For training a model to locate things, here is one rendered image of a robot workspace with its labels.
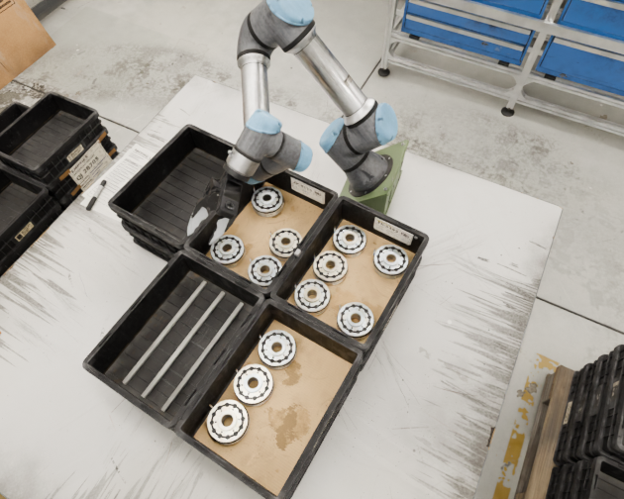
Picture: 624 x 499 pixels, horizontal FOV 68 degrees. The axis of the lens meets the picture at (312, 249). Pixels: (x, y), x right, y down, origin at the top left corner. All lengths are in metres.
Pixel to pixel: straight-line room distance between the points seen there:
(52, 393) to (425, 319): 1.13
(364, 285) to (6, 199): 1.76
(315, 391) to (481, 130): 2.18
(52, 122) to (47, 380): 1.38
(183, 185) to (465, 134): 1.88
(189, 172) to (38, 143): 1.03
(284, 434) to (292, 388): 0.11
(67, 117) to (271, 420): 1.84
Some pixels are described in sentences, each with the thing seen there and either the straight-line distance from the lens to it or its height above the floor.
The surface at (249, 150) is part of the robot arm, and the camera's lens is 1.12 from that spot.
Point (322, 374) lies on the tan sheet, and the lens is 1.28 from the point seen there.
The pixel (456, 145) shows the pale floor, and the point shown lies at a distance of 2.93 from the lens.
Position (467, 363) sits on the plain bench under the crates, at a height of 0.70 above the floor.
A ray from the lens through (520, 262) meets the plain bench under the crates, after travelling 1.69.
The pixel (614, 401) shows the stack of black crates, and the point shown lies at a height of 0.52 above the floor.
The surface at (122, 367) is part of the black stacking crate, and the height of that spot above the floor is 0.83.
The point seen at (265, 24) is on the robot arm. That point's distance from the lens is 1.37.
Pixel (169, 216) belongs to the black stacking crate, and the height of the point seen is 0.83.
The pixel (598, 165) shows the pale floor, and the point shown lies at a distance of 3.14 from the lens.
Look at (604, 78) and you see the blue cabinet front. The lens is 3.02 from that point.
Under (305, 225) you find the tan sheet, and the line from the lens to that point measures 1.48.
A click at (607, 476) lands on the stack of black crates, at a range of 1.93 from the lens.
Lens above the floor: 2.06
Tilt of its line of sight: 60 degrees down
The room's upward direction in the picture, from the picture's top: 2 degrees counter-clockwise
